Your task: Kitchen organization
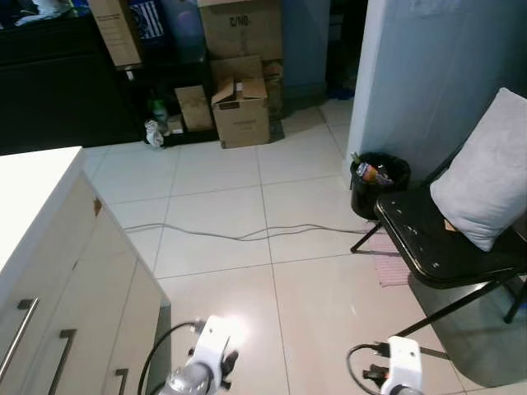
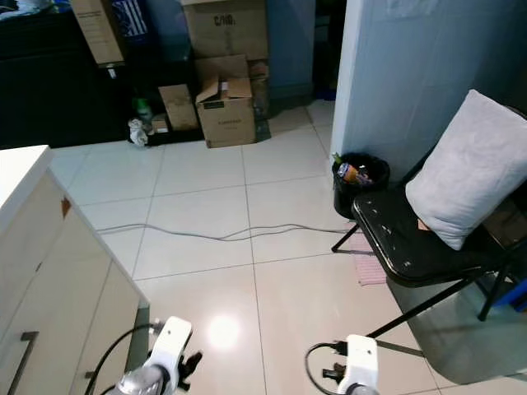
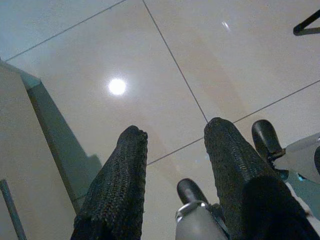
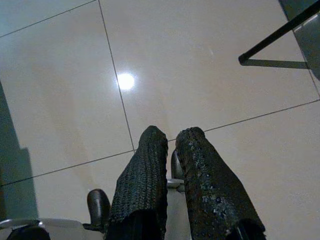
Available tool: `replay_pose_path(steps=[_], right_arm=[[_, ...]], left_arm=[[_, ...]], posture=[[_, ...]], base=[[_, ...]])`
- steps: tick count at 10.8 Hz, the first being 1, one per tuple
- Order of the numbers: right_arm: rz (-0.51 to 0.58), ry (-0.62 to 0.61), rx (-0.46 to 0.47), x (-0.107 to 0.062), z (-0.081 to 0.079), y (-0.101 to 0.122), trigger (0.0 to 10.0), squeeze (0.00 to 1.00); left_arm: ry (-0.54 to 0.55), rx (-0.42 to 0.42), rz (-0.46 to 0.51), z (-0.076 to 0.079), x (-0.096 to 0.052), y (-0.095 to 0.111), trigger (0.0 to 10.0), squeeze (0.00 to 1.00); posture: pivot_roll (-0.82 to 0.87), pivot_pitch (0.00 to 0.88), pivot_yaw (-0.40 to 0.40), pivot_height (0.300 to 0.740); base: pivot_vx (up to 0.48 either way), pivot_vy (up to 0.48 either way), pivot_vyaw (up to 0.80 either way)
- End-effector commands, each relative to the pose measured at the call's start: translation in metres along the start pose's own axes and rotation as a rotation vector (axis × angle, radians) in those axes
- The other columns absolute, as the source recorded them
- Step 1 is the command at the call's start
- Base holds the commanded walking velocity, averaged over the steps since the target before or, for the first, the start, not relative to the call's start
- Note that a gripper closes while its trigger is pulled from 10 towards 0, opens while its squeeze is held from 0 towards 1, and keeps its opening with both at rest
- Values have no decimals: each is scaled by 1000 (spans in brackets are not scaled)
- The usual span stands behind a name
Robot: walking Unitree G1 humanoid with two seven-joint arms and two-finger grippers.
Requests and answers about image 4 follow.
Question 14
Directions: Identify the dark grey metal panel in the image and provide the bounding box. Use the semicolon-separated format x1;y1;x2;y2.
278;0;320;81

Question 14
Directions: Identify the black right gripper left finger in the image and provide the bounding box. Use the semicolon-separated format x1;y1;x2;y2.
104;125;169;240

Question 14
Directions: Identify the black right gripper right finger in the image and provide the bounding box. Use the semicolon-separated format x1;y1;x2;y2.
174;126;266;240

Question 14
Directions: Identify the black metal stand leg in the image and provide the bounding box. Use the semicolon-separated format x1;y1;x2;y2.
238;0;320;66

